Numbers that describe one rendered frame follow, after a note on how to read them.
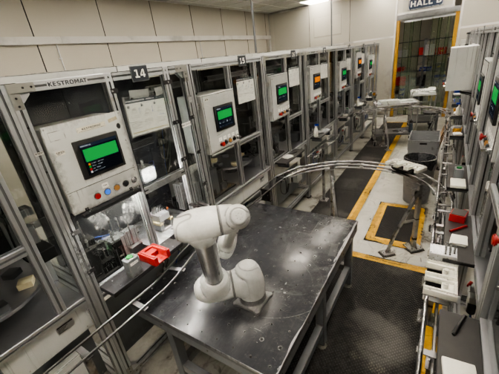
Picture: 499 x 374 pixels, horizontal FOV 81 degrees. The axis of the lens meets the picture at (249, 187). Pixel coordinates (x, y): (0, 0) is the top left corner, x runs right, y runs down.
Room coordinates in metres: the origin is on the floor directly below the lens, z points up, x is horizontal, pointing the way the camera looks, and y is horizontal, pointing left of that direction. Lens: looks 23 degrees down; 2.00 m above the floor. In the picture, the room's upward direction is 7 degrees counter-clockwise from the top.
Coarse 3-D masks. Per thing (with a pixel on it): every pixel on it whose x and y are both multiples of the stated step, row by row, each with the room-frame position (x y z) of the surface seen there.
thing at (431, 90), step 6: (414, 90) 7.32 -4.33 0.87; (420, 90) 6.98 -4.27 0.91; (426, 90) 6.54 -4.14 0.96; (432, 90) 6.49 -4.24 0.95; (408, 108) 7.35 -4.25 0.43; (408, 114) 7.34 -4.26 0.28; (414, 114) 7.30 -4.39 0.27; (420, 114) 7.24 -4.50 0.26; (408, 120) 6.77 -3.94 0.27; (414, 120) 6.74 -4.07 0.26; (420, 120) 6.68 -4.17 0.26; (426, 120) 6.61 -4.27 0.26; (432, 120) 6.46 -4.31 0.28; (408, 126) 6.67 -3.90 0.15
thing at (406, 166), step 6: (390, 162) 2.81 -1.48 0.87; (396, 162) 2.80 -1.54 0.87; (402, 162) 2.74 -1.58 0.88; (408, 162) 2.73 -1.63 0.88; (396, 168) 2.71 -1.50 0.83; (402, 168) 2.68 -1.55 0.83; (408, 168) 2.59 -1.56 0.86; (414, 168) 2.60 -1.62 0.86; (420, 168) 2.52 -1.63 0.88; (426, 168) 2.54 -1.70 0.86
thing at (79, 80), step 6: (72, 78) 1.56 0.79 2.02; (78, 78) 1.59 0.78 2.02; (84, 78) 1.61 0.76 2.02; (48, 84) 1.47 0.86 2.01; (54, 84) 1.49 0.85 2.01; (60, 84) 1.51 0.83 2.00; (66, 84) 1.53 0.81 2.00; (72, 84) 1.55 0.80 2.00; (78, 84) 1.58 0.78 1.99; (36, 156) 1.34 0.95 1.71
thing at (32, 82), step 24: (48, 72) 2.23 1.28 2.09; (72, 72) 2.37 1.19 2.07; (96, 72) 2.52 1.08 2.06; (144, 72) 1.91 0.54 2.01; (24, 96) 1.38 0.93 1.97; (24, 120) 1.35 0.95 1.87; (192, 120) 2.19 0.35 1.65; (48, 168) 1.36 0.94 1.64; (72, 240) 1.34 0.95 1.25; (168, 264) 1.94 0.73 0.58; (96, 288) 1.35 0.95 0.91; (144, 288) 1.74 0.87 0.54; (120, 312) 1.56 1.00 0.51; (120, 336) 1.51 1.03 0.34; (144, 360) 1.44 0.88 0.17
